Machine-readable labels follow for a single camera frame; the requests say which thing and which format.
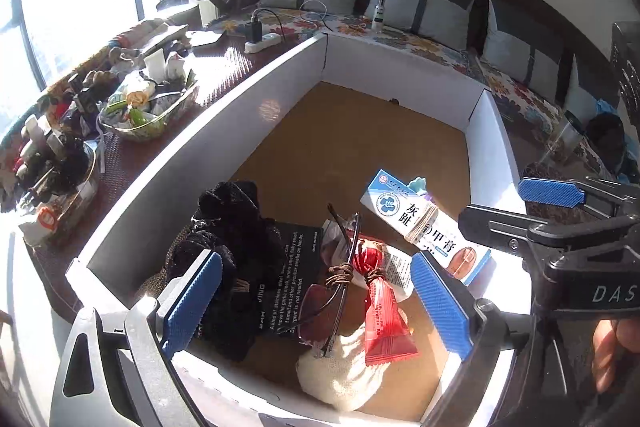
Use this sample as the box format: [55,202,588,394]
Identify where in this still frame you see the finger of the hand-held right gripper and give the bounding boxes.
[518,177,633,218]
[458,203,551,258]

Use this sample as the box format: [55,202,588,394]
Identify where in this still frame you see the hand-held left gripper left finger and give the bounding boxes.
[50,251,224,427]

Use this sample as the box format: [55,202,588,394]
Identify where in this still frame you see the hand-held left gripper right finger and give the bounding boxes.
[411,251,576,427]

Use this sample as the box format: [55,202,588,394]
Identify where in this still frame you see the white tube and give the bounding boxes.
[380,244,416,303]

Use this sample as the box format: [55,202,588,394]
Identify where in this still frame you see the red snack packet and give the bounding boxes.
[350,239,420,367]

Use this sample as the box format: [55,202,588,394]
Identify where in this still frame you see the purple teal toy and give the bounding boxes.
[407,176,436,200]

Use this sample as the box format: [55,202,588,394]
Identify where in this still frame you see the black lace cloth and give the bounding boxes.
[167,179,281,360]

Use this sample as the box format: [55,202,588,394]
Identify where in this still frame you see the blue white medicine box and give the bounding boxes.
[361,168,493,285]

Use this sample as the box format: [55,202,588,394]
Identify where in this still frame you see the black printed box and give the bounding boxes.
[257,222,326,343]

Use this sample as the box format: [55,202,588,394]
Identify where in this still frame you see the thin frame eyeglasses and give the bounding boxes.
[290,204,361,358]

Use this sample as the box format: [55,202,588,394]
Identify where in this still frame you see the cream knitted cloth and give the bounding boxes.
[295,322,396,413]

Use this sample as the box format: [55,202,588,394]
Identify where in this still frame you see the white cardboard box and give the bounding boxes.
[65,32,533,427]

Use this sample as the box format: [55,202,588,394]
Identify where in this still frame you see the person's right hand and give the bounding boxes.
[590,319,640,395]

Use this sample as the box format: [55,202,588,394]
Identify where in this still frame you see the clear jar with black lid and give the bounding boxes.
[542,112,586,165]

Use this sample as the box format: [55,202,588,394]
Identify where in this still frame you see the dark brown bag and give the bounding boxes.
[585,112,626,178]

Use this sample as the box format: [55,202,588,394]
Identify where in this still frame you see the glass bowl with packets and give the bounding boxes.
[97,72,201,142]

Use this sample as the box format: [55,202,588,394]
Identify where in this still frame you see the cluster of small bottles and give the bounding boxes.
[0,72,101,248]

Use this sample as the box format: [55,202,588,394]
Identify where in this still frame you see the white power strip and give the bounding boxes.
[244,34,282,54]

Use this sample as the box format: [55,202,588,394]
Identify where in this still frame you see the white cable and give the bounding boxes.
[300,0,331,28]

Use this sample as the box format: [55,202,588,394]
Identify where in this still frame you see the black cable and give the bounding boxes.
[252,7,333,42]

